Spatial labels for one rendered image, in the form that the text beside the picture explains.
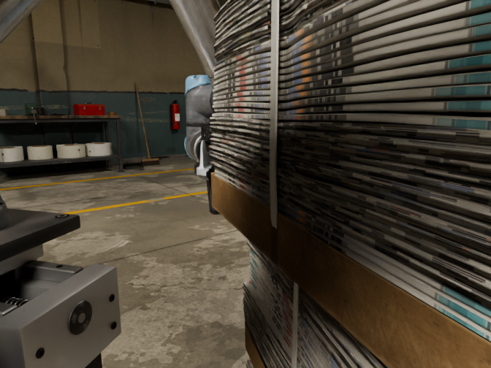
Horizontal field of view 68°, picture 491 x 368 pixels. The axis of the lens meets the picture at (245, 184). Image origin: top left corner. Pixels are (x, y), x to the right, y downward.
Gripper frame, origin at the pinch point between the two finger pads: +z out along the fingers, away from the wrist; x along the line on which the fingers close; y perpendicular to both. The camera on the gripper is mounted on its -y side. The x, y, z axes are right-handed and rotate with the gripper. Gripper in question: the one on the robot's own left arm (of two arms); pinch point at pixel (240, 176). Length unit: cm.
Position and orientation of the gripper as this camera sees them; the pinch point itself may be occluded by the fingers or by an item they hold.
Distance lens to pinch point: 57.2
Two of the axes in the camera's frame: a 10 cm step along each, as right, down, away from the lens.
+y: 0.0, -9.8, -2.0
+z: 3.1, 1.9, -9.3
